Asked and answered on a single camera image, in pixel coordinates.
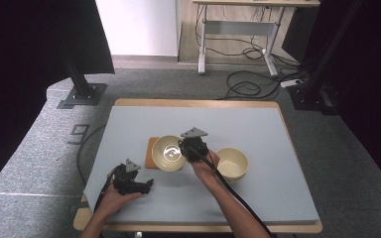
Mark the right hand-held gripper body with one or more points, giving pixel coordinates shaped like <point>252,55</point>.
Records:
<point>195,148</point>

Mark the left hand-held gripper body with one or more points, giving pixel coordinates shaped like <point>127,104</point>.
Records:
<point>127,180</point>

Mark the cream ceramic bowl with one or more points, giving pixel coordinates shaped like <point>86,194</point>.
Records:
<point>168,153</point>
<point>232,163</point>

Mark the person's right hand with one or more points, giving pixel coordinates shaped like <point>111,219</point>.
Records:
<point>206,170</point>

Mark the person's left hand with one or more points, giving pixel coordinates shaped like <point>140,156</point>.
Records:
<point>114,201</point>

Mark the grey table mat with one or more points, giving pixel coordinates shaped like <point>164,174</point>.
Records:
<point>195,122</point>

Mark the orange slotted trivet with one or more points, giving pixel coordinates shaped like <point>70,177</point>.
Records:
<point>149,153</point>

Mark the wooden table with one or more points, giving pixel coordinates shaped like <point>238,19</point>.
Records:
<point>195,102</point>

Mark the white power strip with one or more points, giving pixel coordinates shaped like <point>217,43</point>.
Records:
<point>291,83</point>

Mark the white metal-legged desk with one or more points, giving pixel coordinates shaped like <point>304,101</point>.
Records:
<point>238,28</point>

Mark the black metal stand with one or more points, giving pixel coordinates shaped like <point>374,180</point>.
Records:
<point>324,66</point>

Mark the black curtain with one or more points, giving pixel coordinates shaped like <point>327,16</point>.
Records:
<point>370,66</point>
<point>20,66</point>

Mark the black stand with base plate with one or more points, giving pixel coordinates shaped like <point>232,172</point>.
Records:
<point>82,89</point>

